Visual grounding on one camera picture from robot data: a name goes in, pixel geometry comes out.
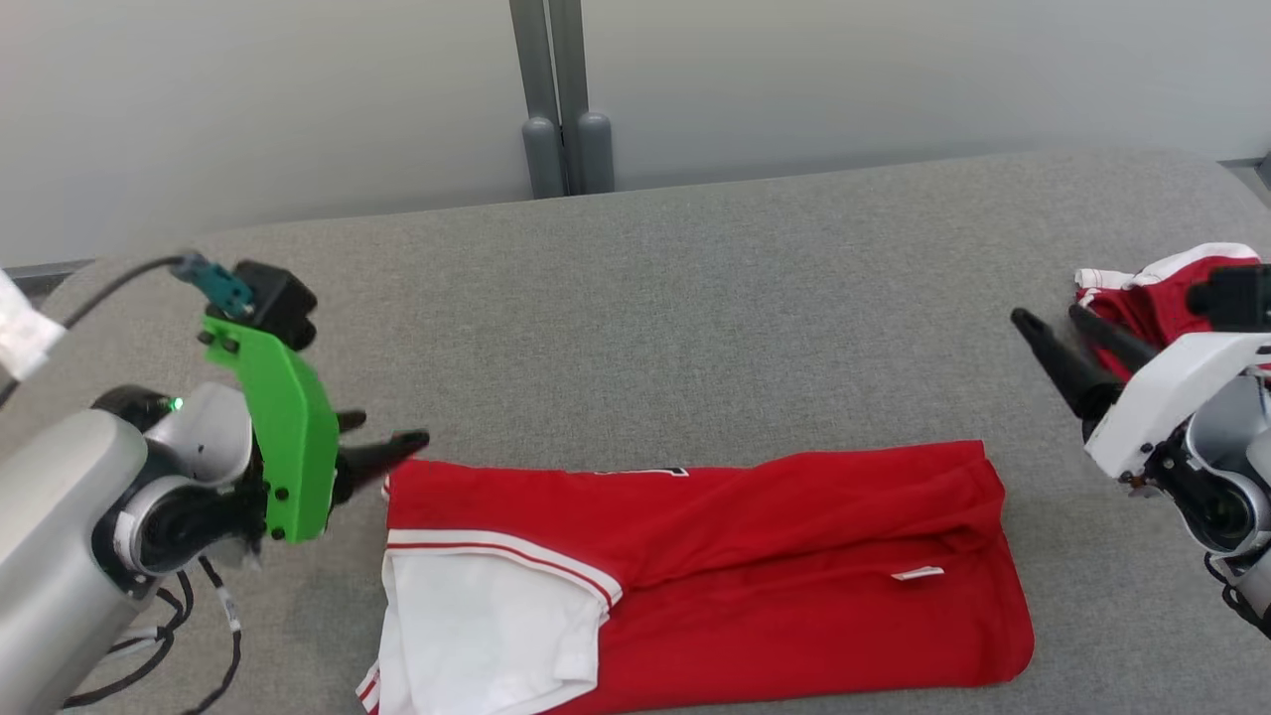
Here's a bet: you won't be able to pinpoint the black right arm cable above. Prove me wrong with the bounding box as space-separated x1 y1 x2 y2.
1203 551 1271 637

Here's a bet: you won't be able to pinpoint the teal left camera connector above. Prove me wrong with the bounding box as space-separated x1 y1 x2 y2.
177 253 255 318

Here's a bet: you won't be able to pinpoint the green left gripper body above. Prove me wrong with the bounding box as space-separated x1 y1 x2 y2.
197 313 344 546

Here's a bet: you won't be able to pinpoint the red jersey with lettering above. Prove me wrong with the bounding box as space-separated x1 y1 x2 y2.
355 440 1037 715

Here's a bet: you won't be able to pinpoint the red shorts with white stripes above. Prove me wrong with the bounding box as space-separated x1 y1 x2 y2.
1074 242 1271 383

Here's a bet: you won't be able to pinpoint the black left camera cable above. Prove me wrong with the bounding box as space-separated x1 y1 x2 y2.
0 255 192 410

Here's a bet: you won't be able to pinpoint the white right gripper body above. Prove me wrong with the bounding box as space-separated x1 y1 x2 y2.
1082 332 1271 488

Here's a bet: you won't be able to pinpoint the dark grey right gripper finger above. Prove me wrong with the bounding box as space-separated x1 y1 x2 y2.
1010 308 1125 420
1067 304 1160 378

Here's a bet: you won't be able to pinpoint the black left arm cable harness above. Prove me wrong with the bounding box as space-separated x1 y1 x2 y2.
62 556 245 715

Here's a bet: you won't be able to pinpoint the grey frame post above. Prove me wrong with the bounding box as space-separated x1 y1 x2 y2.
549 0 615 197
508 0 567 200

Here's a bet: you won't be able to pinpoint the white cable tag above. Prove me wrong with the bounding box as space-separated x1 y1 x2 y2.
0 266 67 383

